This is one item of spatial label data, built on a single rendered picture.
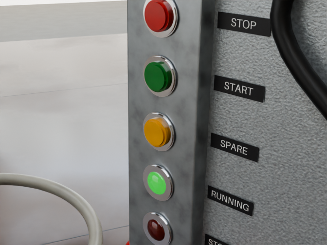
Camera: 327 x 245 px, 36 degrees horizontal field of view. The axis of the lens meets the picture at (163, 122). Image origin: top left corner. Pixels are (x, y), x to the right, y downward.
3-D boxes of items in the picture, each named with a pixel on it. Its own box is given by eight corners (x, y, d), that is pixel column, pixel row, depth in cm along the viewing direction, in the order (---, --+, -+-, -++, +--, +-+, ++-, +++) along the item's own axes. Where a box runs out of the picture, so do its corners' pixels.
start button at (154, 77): (173, 93, 42) (174, 62, 41) (165, 96, 41) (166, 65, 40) (150, 86, 44) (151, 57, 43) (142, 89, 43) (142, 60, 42)
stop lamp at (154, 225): (171, 241, 48) (172, 219, 47) (162, 247, 47) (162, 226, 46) (153, 231, 50) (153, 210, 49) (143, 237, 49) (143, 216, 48)
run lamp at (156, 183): (172, 195, 46) (173, 172, 45) (163, 201, 45) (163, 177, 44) (153, 186, 48) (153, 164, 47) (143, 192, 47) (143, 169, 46)
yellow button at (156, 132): (172, 148, 44) (172, 120, 43) (164, 151, 43) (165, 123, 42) (150, 139, 46) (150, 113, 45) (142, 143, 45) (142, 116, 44)
